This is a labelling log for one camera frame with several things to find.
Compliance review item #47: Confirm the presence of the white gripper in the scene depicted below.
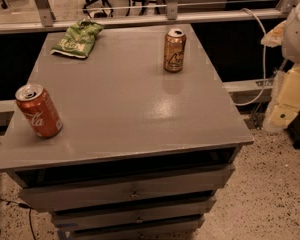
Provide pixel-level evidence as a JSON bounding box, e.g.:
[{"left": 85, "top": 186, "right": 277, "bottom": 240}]
[{"left": 261, "top": 2, "right": 300, "bottom": 133}]

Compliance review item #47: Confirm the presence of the red coke can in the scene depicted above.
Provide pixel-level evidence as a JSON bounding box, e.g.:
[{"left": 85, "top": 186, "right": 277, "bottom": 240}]
[{"left": 15, "top": 83, "right": 63, "bottom": 138}]

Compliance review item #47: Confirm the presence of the gold soda can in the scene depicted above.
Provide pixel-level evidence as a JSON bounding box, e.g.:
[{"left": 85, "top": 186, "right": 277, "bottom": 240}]
[{"left": 163, "top": 28, "right": 187, "bottom": 73}]

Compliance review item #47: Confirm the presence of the grey drawer cabinet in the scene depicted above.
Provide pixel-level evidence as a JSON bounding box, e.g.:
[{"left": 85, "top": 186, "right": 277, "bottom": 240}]
[{"left": 0, "top": 25, "right": 253, "bottom": 240}]

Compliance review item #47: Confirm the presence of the green chip bag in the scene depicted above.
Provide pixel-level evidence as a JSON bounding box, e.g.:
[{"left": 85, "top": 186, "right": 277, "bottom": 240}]
[{"left": 50, "top": 20, "right": 104, "bottom": 59}]

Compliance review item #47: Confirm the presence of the white cable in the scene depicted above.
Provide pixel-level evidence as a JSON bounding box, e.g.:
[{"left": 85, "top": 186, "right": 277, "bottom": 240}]
[{"left": 234, "top": 7, "right": 268, "bottom": 107}]

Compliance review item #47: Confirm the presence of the metal railing frame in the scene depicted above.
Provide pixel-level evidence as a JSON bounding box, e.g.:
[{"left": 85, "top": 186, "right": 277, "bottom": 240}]
[{"left": 0, "top": 0, "right": 300, "bottom": 34}]

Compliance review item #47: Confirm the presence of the black floor cable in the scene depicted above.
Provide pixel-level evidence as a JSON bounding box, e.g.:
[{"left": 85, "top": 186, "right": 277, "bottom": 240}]
[{"left": 0, "top": 197, "right": 38, "bottom": 240}]

